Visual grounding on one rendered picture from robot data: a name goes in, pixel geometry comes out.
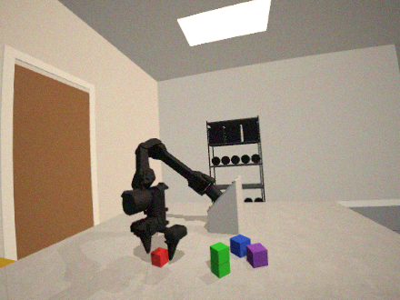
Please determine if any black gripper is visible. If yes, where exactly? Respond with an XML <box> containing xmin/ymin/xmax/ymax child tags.
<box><xmin>130</xmin><ymin>205</ymin><xmax>187</xmax><ymax>260</ymax></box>

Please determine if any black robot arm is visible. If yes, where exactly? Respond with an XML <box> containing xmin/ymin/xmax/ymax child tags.
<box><xmin>121</xmin><ymin>138</ymin><xmax>222</xmax><ymax>240</ymax></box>

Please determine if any blue block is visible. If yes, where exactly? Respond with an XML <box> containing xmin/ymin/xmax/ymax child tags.
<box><xmin>229</xmin><ymin>235</ymin><xmax>251</xmax><ymax>258</ymax></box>

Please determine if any purple block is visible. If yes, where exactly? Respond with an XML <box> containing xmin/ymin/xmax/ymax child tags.
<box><xmin>246</xmin><ymin>243</ymin><xmax>268</xmax><ymax>268</ymax></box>

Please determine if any green block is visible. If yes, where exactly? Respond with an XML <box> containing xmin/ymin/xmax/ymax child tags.
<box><xmin>210</xmin><ymin>242</ymin><xmax>230</xmax><ymax>265</ymax></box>
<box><xmin>211</xmin><ymin>260</ymin><xmax>231</xmax><ymax>279</ymax></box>

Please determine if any red block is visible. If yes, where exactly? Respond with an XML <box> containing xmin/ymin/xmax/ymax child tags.
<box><xmin>151</xmin><ymin>247</ymin><xmax>169</xmax><ymax>267</ymax></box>

